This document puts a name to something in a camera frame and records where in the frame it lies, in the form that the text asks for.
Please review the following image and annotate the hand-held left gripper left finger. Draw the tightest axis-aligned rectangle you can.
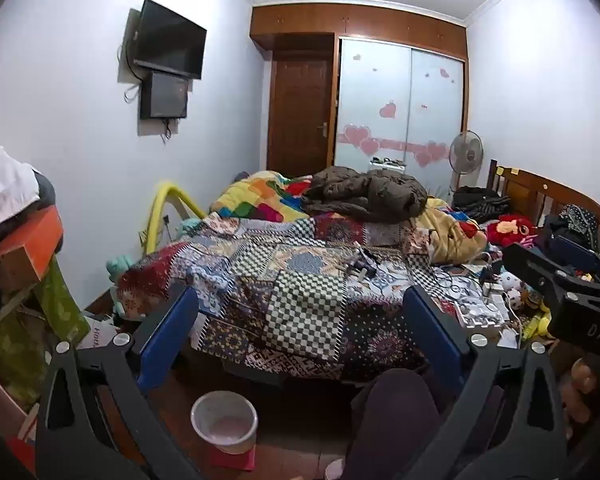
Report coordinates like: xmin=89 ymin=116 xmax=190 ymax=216
xmin=35 ymin=287 xmax=206 ymax=480

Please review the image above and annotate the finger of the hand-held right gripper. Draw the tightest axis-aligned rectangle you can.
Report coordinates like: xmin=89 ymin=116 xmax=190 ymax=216
xmin=546 ymin=233 xmax=600 ymax=287
xmin=502 ymin=241 xmax=582 ymax=302

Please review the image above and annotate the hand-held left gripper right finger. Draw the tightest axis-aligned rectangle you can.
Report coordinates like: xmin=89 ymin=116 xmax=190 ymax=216
xmin=400 ymin=285 xmax=571 ymax=480

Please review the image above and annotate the white plastic trash bin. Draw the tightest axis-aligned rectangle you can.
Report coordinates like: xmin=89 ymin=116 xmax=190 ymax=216
xmin=190 ymin=391 xmax=259 ymax=456

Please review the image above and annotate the person's right hand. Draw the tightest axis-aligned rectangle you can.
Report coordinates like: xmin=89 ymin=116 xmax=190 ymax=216
xmin=557 ymin=355 xmax=600 ymax=428

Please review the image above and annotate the white spotted plush dog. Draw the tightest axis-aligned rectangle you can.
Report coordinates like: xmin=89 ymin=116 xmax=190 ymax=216
xmin=497 ymin=272 xmax=526 ymax=311

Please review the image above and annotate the dark patterned garment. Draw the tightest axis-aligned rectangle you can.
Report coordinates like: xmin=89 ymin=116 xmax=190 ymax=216
xmin=555 ymin=204 xmax=600 ymax=251

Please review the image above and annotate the red plush toy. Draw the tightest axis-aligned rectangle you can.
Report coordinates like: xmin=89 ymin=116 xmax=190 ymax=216
xmin=487 ymin=214 xmax=538 ymax=248

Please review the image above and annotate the yellow toy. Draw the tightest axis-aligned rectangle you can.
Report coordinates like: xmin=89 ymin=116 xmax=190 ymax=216
xmin=520 ymin=310 xmax=553 ymax=341

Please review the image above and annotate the white power strip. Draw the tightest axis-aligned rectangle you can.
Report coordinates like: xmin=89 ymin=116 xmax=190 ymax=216
xmin=455 ymin=295 xmax=511 ymax=333

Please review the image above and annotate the white paper bag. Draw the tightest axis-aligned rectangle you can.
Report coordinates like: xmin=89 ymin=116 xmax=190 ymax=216
xmin=77 ymin=320 xmax=118 ymax=351

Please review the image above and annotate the wooden bed headboard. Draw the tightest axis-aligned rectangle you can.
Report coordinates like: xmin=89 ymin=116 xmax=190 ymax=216
xmin=487 ymin=159 xmax=600 ymax=251

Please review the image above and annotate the teal plush toy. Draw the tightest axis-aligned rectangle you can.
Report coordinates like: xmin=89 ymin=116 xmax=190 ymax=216
xmin=105 ymin=255 xmax=133 ymax=286

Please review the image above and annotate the black clothes pile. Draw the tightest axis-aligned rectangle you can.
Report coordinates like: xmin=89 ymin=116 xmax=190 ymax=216
xmin=452 ymin=186 xmax=513 ymax=221

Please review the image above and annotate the yellow plush blanket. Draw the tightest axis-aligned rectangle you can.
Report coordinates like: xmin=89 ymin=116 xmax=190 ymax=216
xmin=415 ymin=197 xmax=488 ymax=266

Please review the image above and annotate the small black device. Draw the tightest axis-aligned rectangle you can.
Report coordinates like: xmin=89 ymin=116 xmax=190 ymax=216
xmin=347 ymin=247 xmax=381 ymax=281

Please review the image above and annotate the person's leg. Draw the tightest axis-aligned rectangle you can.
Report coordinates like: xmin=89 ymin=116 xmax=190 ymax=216
xmin=347 ymin=367 xmax=446 ymax=480

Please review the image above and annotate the green patterned bag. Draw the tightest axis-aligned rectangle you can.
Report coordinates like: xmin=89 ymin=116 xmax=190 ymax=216
xmin=0 ymin=255 xmax=91 ymax=411

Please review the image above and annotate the yellow curved tube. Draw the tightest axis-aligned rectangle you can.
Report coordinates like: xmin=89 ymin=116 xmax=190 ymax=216
xmin=142 ymin=180 xmax=208 ymax=251

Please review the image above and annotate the patchwork patterned blanket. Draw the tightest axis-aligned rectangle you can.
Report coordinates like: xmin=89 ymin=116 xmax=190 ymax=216
xmin=115 ymin=212 xmax=511 ymax=381

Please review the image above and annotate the standing electric fan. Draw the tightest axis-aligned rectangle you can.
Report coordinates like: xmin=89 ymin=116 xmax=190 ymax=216
xmin=447 ymin=130 xmax=483 ymax=196

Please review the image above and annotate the brown padded jacket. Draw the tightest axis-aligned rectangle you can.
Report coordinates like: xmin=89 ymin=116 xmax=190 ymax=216
xmin=302 ymin=165 xmax=428 ymax=223

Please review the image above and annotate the orange cardboard box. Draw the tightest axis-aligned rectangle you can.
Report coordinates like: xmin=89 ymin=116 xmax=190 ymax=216
xmin=0 ymin=207 xmax=65 ymax=291

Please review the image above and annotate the colourful block blanket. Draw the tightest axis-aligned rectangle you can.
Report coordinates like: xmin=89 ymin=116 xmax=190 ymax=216
xmin=210 ymin=170 xmax=316 ymax=223

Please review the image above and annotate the grey cloth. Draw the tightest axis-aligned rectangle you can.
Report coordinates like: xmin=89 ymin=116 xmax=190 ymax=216
xmin=34 ymin=172 xmax=57 ymax=211

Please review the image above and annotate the white cloth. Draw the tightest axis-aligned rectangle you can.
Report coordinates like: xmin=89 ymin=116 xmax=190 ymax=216
xmin=0 ymin=145 xmax=41 ymax=238

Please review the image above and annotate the wooden wardrobe with sliding doors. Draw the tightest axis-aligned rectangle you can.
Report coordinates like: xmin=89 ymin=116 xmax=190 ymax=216
xmin=250 ymin=2 xmax=468 ymax=201

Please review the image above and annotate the black box under television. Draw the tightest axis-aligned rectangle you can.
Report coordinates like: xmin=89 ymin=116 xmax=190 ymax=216
xmin=140 ymin=71 xmax=190 ymax=121

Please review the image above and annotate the brown wooden door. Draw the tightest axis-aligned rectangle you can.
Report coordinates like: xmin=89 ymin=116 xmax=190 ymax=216
xmin=267 ymin=57 xmax=333 ymax=178

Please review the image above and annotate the black wall television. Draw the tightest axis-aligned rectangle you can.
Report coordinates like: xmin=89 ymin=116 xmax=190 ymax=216
xmin=132 ymin=0 xmax=208 ymax=81

